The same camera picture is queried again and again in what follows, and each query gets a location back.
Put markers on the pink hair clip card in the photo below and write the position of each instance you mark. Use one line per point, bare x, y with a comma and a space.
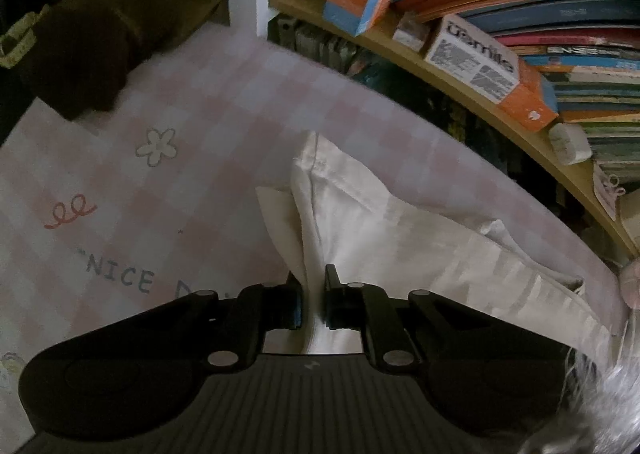
607, 189

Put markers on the flat white orange box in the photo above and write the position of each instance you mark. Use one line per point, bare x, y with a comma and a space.
480, 64

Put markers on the white wristwatch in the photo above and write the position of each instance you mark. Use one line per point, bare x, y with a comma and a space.
20, 37

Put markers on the cream sweatshirt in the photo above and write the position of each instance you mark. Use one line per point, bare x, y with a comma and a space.
400, 244

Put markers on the olive brown garment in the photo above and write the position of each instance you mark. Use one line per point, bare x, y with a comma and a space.
100, 34

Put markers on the small white box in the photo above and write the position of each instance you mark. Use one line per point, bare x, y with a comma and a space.
570, 142

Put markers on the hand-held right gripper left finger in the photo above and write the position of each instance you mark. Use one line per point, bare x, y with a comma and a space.
296, 304

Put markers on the white fluffy fabric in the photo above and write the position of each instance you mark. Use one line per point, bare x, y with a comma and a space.
610, 409

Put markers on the small grey eraser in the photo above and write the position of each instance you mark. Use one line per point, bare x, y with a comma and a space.
411, 29

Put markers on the pink checked bed sheet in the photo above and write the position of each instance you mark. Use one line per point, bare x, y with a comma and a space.
200, 109

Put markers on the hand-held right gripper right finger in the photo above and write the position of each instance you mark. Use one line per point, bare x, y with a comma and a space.
330, 304

